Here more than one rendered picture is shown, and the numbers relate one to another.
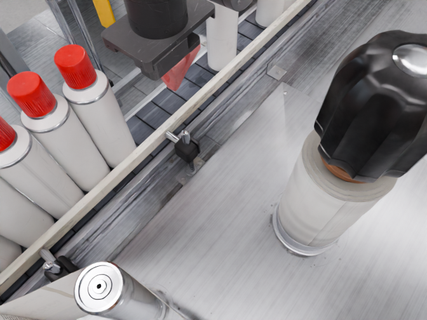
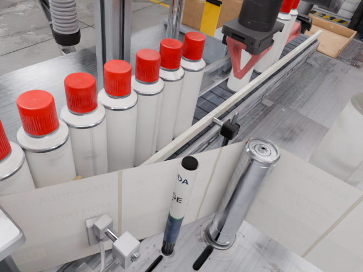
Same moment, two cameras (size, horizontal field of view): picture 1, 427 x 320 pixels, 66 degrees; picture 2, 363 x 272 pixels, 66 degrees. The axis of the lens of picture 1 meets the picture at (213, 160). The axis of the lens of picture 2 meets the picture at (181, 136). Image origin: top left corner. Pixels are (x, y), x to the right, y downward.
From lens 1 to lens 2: 0.27 m
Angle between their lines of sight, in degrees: 20
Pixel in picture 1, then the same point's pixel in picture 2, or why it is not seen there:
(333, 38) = (299, 89)
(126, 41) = (241, 29)
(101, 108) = (199, 78)
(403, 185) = not seen: outside the picture
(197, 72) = (220, 90)
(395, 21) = (334, 85)
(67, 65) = (196, 39)
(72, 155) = (171, 108)
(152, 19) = (264, 17)
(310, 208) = (355, 145)
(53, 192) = (154, 133)
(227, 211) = not seen: hidden behind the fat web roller
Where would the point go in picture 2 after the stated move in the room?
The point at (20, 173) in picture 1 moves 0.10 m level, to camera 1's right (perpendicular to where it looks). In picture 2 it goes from (153, 104) to (221, 110)
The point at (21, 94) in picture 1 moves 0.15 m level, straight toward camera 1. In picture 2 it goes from (173, 47) to (260, 103)
